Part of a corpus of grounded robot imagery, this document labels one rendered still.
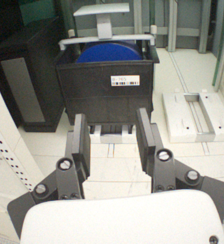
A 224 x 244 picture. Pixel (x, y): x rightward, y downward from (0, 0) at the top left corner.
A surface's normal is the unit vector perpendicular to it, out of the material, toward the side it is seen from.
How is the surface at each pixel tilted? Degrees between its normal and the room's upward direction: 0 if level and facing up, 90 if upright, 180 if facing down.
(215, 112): 0
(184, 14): 90
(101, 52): 91
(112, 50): 91
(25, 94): 90
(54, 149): 0
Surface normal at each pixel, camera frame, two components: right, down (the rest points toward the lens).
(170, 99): -0.07, -0.74
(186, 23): -0.07, 0.68
